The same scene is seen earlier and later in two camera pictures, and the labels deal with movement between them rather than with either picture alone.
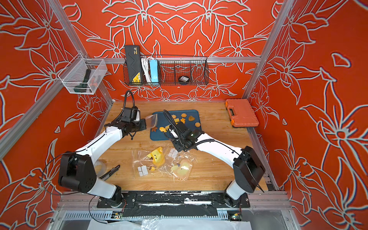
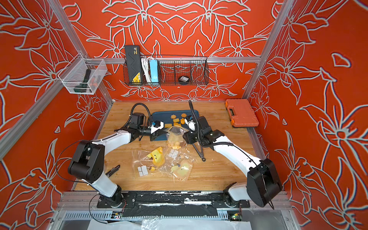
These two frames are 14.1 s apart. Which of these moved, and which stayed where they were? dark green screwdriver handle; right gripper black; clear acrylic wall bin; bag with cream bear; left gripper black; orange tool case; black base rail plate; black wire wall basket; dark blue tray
Moved: bag with cream bear; right gripper black; left gripper black
Stayed: orange tool case; black wire wall basket; dark blue tray; black base rail plate; dark green screwdriver handle; clear acrylic wall bin
